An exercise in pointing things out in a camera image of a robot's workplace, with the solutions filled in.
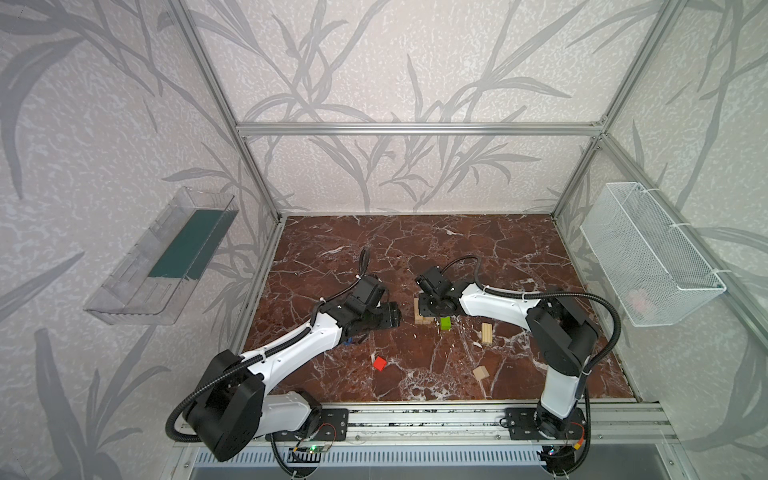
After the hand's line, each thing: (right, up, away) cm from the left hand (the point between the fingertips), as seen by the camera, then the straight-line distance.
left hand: (396, 308), depth 84 cm
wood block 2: (+27, -9, +4) cm, 28 cm away
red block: (-5, -16, 0) cm, 16 cm away
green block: (+15, -6, +5) cm, 16 cm away
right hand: (+8, +1, +10) cm, 13 cm away
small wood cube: (+23, -17, -3) cm, 29 cm away
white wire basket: (+56, +12, -21) cm, 61 cm away
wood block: (+7, -5, +5) cm, 10 cm away
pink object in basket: (+61, +4, -11) cm, 62 cm away
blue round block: (-10, -3, -17) cm, 20 cm away
